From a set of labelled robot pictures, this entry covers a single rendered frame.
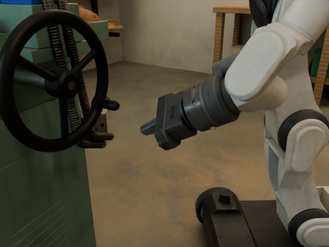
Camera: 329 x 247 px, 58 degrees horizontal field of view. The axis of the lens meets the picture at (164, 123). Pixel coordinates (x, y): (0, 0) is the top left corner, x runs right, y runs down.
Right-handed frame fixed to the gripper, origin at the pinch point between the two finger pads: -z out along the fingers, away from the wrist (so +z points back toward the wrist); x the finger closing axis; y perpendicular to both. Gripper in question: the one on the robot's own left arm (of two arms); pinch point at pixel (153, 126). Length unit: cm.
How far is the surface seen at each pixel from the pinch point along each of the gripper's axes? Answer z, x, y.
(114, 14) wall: -220, 331, -113
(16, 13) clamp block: -15.8, 18.6, 29.3
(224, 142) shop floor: -56, 74, -128
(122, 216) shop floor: -73, 6, -58
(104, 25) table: -22.4, 43.7, 5.3
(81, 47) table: -15.8, 22.4, 13.2
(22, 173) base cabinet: -39.2, -4.8, 7.2
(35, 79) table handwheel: -15.9, 6.4, 20.5
